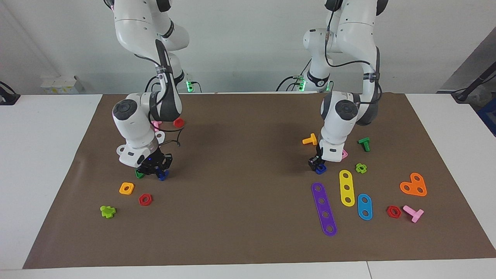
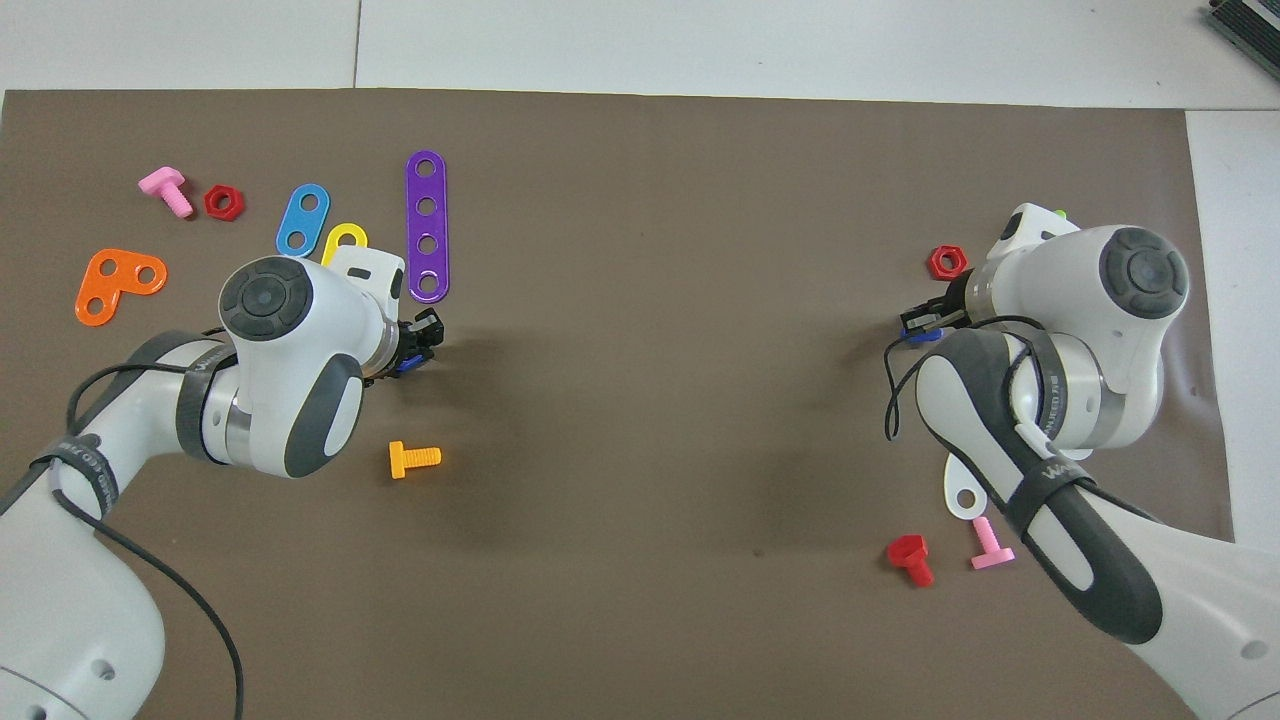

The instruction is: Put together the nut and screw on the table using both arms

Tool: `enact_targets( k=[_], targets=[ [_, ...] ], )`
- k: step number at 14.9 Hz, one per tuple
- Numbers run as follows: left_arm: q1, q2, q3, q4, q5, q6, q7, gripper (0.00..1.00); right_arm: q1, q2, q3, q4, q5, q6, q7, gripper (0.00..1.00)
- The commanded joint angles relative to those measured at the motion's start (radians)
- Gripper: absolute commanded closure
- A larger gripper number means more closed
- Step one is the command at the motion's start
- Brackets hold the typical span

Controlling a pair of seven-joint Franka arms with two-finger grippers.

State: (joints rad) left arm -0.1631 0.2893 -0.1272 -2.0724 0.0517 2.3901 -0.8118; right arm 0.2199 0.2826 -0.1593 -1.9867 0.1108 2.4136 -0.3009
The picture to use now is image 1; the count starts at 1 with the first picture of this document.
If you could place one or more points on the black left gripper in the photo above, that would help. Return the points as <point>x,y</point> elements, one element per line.
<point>316,159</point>

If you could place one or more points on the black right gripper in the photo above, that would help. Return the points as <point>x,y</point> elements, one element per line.
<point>157,162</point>

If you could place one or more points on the blue triangle toy screw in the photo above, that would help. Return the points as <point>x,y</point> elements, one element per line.
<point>162,176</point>

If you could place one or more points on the blue toy nut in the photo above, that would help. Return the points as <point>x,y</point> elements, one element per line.
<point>322,170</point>

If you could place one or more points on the green triangle toy nut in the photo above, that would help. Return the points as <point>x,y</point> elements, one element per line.
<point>138,174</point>

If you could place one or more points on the orange toy screw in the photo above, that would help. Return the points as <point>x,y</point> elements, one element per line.
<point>309,140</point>

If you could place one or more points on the red hexagon toy nut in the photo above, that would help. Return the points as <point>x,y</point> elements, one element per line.
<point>149,201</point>
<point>398,214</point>

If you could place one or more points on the pink square toy nut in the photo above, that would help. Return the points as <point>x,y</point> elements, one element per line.
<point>345,155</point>

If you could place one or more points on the orange square toy nut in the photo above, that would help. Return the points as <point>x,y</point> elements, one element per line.
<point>122,190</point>

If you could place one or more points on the pink toy screw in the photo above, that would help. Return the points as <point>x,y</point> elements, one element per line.
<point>155,124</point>
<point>413,213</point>

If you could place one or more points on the red toy screw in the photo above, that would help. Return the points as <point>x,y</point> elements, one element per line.
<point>179,123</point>

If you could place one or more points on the lime flower toy nut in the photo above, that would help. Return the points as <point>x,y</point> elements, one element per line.
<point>364,169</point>

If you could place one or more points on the green toy screw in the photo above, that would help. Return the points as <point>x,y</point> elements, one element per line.
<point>364,144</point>

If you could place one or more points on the lime cross toy screw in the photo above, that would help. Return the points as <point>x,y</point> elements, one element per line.
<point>107,212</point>

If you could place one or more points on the white curved perforated plate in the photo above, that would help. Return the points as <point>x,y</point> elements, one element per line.
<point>159,136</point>

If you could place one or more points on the yellow three-hole strip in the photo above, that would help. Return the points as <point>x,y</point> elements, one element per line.
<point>346,182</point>

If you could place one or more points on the purple four-hole strip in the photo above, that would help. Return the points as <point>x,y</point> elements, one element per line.
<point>323,208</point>

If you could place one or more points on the blue two-hole strip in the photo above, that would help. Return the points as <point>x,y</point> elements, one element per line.
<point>364,206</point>

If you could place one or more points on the brown table mat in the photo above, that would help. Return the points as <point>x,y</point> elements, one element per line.
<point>240,217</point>

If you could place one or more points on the orange heart perforated plate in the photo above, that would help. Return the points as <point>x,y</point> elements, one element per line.
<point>414,185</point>

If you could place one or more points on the white cardboard box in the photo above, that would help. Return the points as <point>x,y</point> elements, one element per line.
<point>62,85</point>

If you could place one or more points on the black clamp device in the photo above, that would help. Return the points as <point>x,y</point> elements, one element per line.
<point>7,97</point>

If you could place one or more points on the black stand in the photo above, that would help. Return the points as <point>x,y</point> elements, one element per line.
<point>471,87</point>

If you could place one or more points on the blue crate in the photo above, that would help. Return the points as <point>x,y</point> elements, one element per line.
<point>488,118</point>

